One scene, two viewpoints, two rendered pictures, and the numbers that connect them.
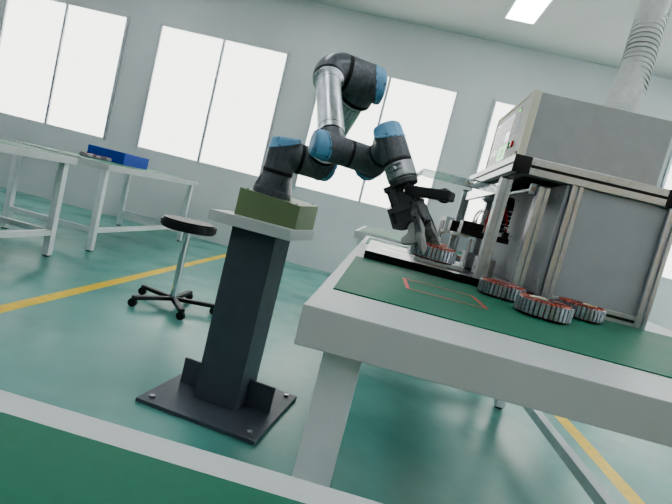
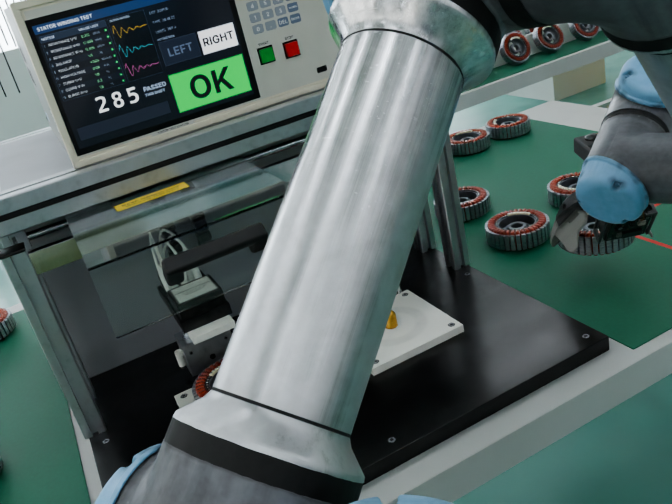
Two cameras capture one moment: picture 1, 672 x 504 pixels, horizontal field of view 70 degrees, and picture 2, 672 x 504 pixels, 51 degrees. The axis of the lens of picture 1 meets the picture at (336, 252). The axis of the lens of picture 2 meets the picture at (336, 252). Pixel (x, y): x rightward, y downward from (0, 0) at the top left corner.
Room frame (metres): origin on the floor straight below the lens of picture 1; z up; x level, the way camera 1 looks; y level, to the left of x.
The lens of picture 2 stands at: (1.94, 0.46, 1.31)
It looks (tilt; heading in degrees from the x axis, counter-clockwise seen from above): 24 degrees down; 245
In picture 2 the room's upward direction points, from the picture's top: 14 degrees counter-clockwise
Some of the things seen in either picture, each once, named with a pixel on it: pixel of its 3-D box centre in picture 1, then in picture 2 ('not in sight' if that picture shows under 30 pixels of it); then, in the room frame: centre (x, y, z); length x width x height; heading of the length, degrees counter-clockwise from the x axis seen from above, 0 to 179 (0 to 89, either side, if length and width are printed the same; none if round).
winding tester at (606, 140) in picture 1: (565, 151); (175, 39); (1.60, -0.64, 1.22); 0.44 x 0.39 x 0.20; 176
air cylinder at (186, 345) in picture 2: (469, 259); (206, 344); (1.74, -0.48, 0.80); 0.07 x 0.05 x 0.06; 176
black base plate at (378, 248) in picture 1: (435, 264); (317, 368); (1.63, -0.34, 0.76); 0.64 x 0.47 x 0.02; 176
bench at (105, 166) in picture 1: (113, 200); not in sight; (4.90, 2.33, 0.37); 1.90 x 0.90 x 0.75; 176
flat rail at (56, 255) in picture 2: (481, 193); (248, 184); (1.63, -0.42, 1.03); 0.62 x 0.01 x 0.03; 176
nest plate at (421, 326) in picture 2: (435, 261); (392, 329); (1.51, -0.31, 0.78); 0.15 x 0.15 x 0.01; 86
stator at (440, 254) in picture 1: (433, 252); (594, 230); (1.17, -0.23, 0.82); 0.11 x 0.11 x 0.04
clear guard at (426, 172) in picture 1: (449, 186); (182, 226); (1.75, -0.34, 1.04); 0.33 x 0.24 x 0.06; 86
